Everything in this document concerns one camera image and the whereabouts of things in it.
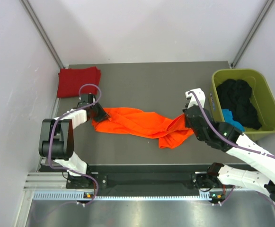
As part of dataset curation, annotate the orange t shirt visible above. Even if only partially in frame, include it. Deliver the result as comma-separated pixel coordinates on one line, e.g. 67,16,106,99
92,107,194,149

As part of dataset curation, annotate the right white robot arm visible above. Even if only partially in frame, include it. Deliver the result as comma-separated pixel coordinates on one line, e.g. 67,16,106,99
183,105,275,202

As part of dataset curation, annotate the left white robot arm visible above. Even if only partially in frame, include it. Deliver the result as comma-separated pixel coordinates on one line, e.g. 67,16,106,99
38,93,108,188

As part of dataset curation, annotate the blue t shirt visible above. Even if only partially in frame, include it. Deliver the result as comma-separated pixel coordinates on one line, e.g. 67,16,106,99
222,109,245,131

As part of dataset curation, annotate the folded red t shirt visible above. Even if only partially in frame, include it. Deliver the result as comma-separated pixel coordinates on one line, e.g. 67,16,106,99
57,67,101,98

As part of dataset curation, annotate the black t shirt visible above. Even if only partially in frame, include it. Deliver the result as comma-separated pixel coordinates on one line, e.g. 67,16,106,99
216,79,262,130

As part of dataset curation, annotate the olive green plastic bin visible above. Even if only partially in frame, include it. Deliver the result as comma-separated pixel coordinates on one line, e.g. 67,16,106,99
208,69,275,141

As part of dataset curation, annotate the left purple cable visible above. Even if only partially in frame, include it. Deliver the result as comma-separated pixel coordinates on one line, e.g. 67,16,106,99
47,84,102,206

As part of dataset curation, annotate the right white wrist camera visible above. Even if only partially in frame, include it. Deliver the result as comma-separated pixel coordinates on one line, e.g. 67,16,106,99
185,88,206,109

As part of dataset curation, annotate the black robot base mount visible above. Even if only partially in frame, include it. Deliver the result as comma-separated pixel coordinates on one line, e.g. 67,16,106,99
66,165,223,197

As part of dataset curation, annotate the slotted grey cable duct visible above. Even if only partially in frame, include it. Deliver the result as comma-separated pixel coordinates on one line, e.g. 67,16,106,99
33,191,225,201

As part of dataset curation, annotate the left aluminium frame post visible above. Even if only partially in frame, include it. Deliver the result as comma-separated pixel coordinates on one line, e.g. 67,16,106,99
19,0,65,69

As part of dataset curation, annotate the aluminium frame post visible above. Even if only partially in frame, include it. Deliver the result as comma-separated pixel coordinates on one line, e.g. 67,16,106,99
19,0,65,69
229,0,275,69

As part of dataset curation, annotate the right aluminium frame post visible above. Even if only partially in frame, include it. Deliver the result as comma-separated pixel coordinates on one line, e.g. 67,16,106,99
229,0,275,69

